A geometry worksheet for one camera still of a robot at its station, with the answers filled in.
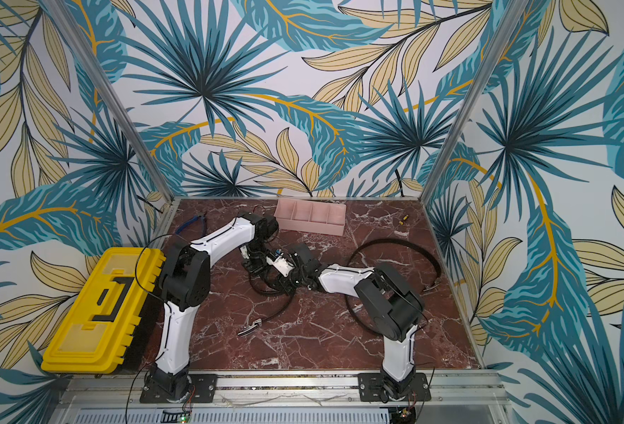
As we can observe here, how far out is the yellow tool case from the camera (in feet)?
2.14

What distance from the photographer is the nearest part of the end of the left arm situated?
2.67ft

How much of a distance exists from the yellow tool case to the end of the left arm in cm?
28

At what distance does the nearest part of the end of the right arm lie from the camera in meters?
0.73

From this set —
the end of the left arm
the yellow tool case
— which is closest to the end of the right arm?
the end of the left arm

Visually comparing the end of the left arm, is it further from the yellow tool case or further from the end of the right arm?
the yellow tool case

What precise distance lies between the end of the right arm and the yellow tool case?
375 millimetres
